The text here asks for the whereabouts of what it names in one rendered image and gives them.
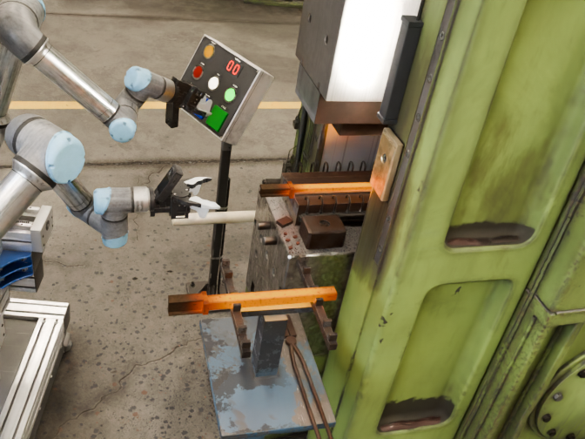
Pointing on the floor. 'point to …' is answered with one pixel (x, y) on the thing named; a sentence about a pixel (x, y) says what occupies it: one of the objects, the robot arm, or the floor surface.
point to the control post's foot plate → (206, 291)
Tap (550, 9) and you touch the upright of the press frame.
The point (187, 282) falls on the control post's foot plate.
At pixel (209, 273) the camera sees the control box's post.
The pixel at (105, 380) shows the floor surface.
